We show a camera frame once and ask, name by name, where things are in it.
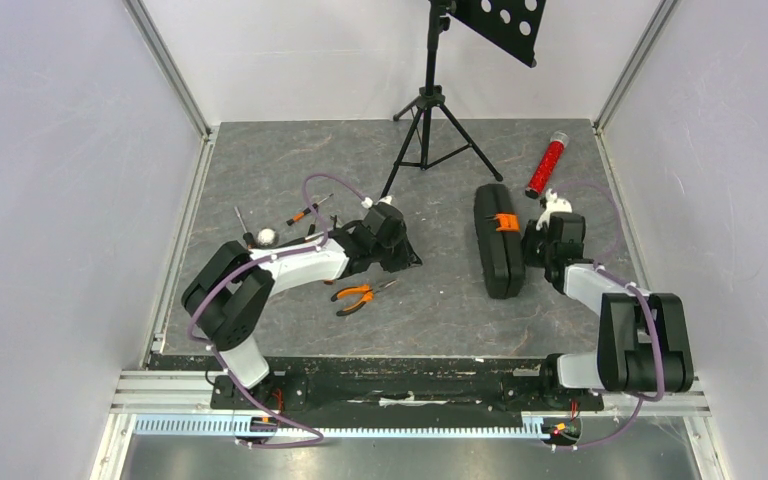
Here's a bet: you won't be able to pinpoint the black plastic tool case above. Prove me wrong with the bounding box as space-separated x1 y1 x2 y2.
473 183 526 299

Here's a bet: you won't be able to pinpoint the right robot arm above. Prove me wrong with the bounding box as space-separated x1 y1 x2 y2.
522 212 695 408

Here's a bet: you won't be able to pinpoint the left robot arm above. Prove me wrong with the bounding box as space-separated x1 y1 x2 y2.
181 202 422 408

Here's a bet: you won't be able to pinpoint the red glitter tube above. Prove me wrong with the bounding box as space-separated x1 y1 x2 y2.
525 131 569 199

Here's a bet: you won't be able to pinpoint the small orange-black precision screwdriver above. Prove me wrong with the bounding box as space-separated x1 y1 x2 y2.
285 193 334 226

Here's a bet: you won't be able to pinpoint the black music stand tripod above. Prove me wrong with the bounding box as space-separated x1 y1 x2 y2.
381 0 547 197

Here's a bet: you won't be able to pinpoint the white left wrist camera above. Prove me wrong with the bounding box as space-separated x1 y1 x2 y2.
376 195 393 206

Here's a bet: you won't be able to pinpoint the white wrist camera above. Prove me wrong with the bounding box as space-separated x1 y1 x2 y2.
376 195 393 206
536 188 573 231

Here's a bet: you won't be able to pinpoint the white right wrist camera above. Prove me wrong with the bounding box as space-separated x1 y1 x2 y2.
536 188 573 231

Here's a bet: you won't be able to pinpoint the orange-handled pliers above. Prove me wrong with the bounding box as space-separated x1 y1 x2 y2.
330 278 398 317

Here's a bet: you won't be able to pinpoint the claw hammer black handle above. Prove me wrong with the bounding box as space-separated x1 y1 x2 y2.
278 230 336 251

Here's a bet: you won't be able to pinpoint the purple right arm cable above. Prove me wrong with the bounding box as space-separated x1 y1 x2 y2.
542 181 665 453

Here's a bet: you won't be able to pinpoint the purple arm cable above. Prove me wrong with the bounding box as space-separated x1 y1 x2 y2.
542 181 665 453
187 173 375 450

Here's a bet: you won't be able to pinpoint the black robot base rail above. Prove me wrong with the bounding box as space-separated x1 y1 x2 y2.
210 357 605 429

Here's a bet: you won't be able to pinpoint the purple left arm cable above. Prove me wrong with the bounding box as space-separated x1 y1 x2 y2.
187 173 375 450

